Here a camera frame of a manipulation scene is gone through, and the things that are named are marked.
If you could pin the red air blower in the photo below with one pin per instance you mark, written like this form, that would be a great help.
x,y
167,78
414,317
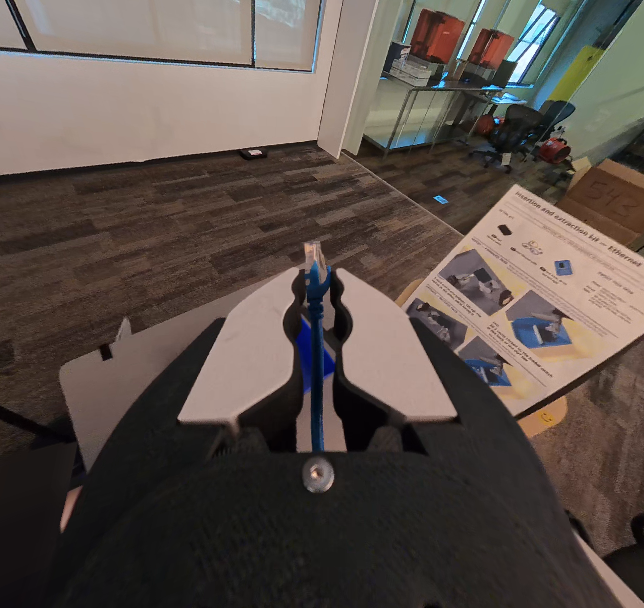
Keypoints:
x,y
556,150

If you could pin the black flat floor device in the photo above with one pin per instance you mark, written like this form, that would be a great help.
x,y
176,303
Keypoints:
x,y
253,153

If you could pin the brown cardboard box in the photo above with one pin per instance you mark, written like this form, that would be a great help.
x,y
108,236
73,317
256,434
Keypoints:
x,y
603,201

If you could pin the black office chair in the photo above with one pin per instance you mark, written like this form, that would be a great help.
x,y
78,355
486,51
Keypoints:
x,y
556,113
513,125

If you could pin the orange round object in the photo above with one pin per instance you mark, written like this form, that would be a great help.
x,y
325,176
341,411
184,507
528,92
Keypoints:
x,y
485,125

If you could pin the metal frame table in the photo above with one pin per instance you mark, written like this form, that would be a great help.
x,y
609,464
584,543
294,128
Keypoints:
x,y
453,85

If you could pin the printed instruction sheet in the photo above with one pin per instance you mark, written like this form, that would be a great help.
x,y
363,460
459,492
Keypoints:
x,y
553,276

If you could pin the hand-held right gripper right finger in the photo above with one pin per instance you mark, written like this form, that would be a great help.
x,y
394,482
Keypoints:
x,y
392,361

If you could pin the window with white blinds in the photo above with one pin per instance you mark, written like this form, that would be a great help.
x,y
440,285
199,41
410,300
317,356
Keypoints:
x,y
151,9

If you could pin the white box stack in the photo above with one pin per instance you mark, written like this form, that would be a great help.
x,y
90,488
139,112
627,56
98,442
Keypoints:
x,y
407,65

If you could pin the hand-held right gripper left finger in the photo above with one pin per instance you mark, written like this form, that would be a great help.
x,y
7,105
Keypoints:
x,y
251,361

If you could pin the orange resin printer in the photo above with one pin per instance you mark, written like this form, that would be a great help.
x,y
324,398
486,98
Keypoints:
x,y
490,47
435,35

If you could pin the yellow wall panel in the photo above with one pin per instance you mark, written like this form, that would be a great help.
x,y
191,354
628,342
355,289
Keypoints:
x,y
578,72

